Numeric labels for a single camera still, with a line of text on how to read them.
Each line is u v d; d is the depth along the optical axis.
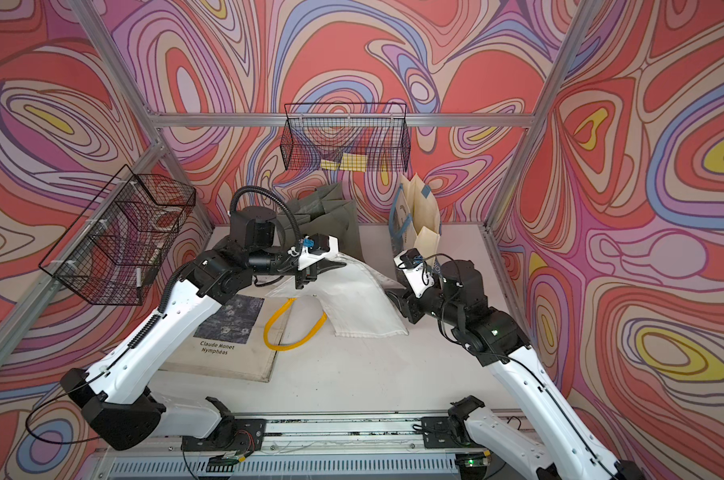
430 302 0.57
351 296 0.71
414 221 1.05
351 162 0.91
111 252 0.73
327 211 0.91
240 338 0.88
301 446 0.72
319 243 0.48
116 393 0.38
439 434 0.72
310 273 0.54
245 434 0.73
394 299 0.64
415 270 0.55
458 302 0.49
